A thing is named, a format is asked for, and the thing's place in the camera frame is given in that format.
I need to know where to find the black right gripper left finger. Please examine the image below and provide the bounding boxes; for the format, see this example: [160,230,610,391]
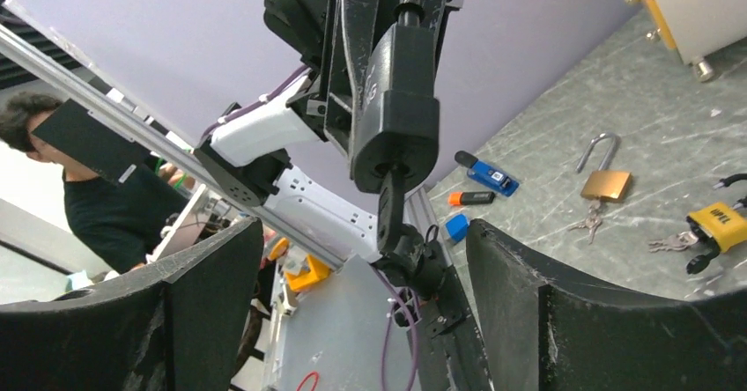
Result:
[1,218,263,390]

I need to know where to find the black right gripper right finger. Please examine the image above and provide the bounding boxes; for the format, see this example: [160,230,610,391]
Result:
[466,219,746,390]

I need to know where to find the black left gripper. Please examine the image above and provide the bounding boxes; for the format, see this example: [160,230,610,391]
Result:
[263,0,464,155]

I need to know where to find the black padlock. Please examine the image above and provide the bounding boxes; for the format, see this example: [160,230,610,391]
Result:
[351,0,440,194]

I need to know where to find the small brass padlock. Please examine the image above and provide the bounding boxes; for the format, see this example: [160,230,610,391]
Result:
[575,132,632,203]

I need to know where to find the silver keys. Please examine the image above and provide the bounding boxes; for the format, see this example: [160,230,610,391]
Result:
[647,231,699,253]

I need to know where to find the yellow padlock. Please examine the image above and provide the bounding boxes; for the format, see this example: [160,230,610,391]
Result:
[685,196,746,275]

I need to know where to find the black key fob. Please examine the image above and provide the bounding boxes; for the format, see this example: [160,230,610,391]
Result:
[377,166,405,255]

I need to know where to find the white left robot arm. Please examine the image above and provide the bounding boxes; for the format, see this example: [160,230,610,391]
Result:
[195,0,460,299]

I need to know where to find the person in black shirt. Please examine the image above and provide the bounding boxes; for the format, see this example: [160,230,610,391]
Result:
[1,92,195,274]

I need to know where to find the blue round cap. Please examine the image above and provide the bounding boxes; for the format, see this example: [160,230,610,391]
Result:
[444,213,470,244]

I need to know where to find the orange black marker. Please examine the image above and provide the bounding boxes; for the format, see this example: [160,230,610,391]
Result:
[447,191,496,206]

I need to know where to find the blue usb stick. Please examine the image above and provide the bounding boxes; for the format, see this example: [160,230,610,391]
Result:
[455,151,520,197]

